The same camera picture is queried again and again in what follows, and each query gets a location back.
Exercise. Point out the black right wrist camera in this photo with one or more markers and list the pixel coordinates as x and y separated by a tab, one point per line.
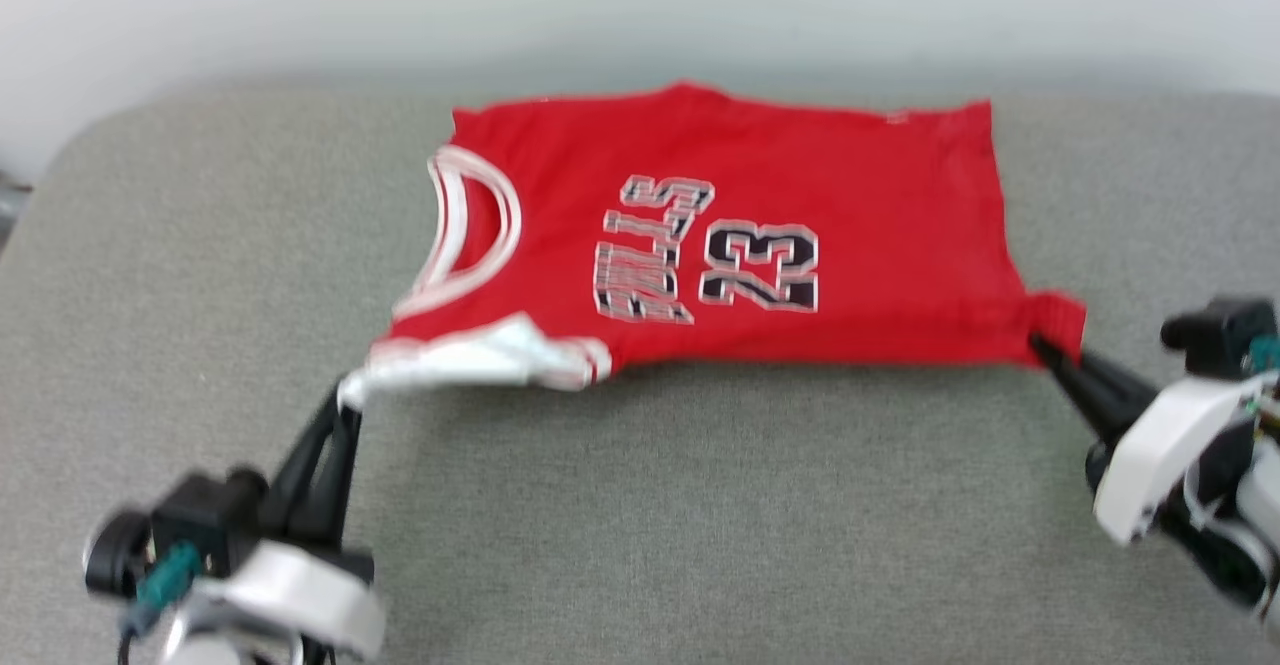
1220	335

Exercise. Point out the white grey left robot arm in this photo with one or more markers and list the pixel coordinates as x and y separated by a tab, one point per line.
205	650

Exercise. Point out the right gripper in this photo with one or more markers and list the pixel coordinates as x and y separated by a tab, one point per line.
1170	445

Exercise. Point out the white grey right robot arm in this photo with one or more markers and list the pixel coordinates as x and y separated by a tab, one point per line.
1240	535

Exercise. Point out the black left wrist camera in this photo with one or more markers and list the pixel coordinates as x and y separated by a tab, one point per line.
195	525

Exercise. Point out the red basketball jersey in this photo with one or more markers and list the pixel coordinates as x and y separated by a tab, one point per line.
800	175

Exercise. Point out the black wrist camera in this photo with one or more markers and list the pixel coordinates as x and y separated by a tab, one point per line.
195	525
1220	335

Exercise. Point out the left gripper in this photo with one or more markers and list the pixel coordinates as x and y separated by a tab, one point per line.
310	595

